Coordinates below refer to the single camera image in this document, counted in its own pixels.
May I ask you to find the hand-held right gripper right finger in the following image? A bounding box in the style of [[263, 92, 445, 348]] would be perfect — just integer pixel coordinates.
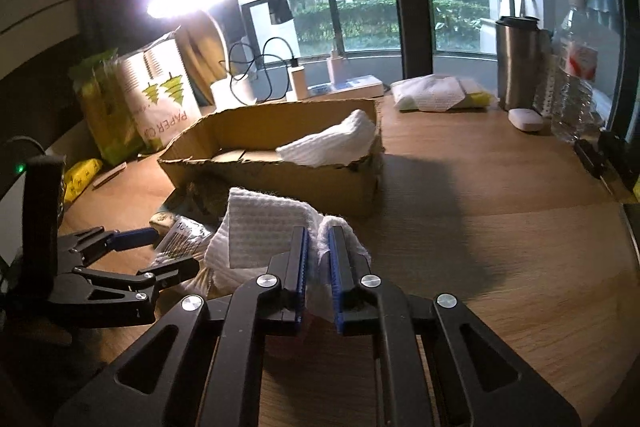
[[327, 225, 583, 427]]

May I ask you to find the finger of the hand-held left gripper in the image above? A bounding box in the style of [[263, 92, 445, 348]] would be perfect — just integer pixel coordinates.
[[47, 256, 201, 327], [57, 227, 162, 268]]

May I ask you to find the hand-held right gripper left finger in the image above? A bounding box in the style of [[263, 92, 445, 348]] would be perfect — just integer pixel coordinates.
[[52, 226, 311, 427]]

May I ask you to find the clear plastic packet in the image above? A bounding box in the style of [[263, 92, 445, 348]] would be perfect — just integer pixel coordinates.
[[150, 214, 216, 268]]

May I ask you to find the white waffle cloth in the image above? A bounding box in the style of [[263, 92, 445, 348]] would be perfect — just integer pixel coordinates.
[[205, 187, 373, 323], [276, 109, 377, 168]]

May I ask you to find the cardboard box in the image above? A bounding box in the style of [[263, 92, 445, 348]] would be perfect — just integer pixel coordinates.
[[157, 97, 386, 220]]

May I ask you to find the yellow tissue packet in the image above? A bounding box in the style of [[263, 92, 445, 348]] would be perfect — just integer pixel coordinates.
[[62, 158, 104, 205]]

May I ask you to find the small wooden stick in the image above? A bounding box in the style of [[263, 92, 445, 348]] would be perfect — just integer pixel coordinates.
[[92, 162, 128, 188]]

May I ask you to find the green and yellow bag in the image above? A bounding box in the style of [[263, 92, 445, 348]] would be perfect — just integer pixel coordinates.
[[67, 49, 146, 168]]

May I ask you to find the paper cup pack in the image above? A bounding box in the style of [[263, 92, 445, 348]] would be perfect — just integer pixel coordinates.
[[116, 32, 203, 152]]

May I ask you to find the white power strip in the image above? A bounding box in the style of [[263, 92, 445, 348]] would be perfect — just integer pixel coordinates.
[[305, 74, 386, 100]]

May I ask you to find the white charger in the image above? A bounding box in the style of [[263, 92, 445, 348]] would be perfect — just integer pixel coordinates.
[[287, 66, 308, 100], [327, 49, 346, 85]]

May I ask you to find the white earbud case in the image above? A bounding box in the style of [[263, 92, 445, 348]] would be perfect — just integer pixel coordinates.
[[507, 108, 545, 132]]

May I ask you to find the steel thermos cup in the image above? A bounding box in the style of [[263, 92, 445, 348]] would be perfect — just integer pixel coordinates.
[[495, 14, 551, 112]]

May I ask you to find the clear water bottle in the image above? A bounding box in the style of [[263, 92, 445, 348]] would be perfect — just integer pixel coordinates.
[[550, 0, 606, 142]]

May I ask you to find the black device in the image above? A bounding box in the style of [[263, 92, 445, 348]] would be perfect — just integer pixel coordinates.
[[572, 129, 640, 202]]

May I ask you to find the black charging cable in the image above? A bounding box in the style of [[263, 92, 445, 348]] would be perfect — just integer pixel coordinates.
[[227, 37, 301, 102]]

